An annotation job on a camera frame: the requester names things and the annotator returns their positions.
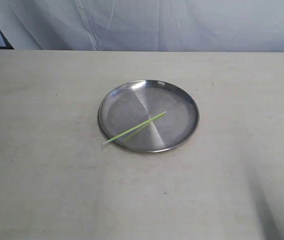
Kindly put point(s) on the white backdrop sheet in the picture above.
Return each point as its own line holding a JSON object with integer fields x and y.
{"x": 144, "y": 25}

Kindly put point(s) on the thin green straw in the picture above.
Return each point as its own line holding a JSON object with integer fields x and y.
{"x": 134, "y": 128}

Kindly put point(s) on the round stainless steel plate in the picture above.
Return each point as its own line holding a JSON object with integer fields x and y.
{"x": 135, "y": 102}

